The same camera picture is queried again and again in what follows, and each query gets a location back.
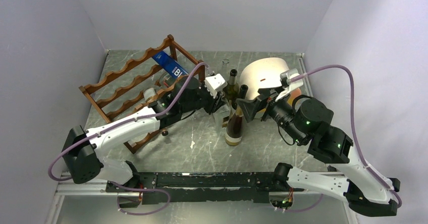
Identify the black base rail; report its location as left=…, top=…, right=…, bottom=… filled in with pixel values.
left=105, top=172, right=290, bottom=204

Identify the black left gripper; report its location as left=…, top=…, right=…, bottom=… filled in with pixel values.
left=181, top=80, right=227, bottom=114

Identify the amber bottle gold foil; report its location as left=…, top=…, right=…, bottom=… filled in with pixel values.
left=225, top=106, right=243, bottom=146

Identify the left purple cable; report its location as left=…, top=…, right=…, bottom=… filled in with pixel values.
left=47, top=62, right=208, bottom=216

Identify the white cylindrical drawer box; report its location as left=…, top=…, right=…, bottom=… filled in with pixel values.
left=238, top=58, right=293, bottom=110

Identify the clear bottle black cap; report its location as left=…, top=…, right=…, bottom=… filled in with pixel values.
left=212, top=99, right=231, bottom=133

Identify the green wine bottle silver neck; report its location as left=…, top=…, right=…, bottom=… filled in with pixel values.
left=223, top=69, right=239, bottom=104

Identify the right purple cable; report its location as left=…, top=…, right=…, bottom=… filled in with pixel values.
left=277, top=64, right=403, bottom=213

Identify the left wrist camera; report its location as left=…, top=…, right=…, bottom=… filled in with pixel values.
left=204, top=74, right=227, bottom=98

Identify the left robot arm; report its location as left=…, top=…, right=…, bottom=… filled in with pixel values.
left=63, top=74, right=226, bottom=192

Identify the brown wooden wine rack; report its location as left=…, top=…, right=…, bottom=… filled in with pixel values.
left=79, top=34, right=206, bottom=154

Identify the blue glass bottle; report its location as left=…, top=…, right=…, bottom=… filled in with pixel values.
left=151, top=50, right=188, bottom=79

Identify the dark wine bottle black neck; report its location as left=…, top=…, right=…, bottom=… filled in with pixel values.
left=237, top=84, right=248, bottom=99

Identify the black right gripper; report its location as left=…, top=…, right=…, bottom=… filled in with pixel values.
left=236, top=85, right=306, bottom=144

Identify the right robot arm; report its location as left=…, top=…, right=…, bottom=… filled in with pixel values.
left=237, top=89, right=400, bottom=217

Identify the purple cable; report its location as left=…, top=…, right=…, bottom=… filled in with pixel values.
left=277, top=64, right=403, bottom=213
left=47, top=62, right=208, bottom=216

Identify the tall clear glass bottle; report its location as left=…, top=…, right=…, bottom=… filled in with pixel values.
left=219, top=59, right=230, bottom=82

